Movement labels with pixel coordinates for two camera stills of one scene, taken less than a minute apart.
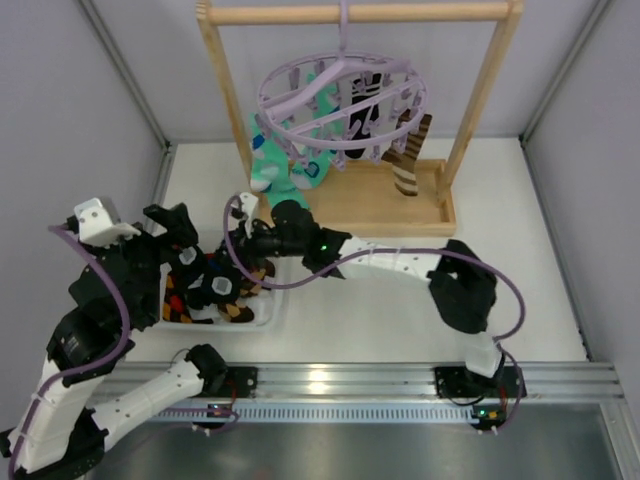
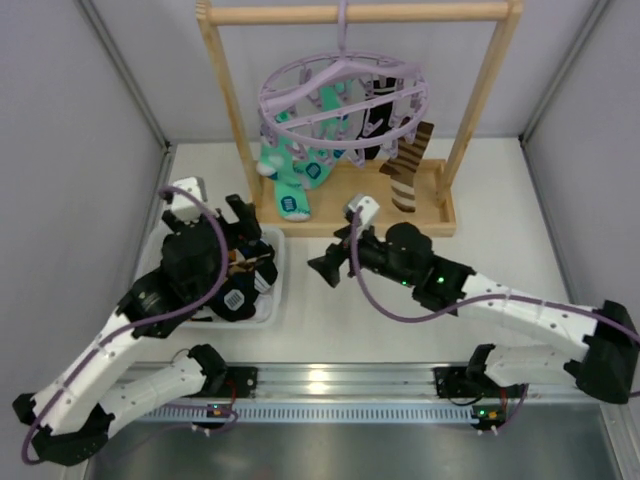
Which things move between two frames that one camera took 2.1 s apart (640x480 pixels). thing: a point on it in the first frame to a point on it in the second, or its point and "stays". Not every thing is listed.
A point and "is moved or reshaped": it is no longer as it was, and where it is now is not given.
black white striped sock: (364, 113) to (381, 86)
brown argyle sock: (236, 310) is moved or reshaped
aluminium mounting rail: (396, 381) stays
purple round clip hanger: (341, 101) stays
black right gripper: (240, 242) to (341, 257)
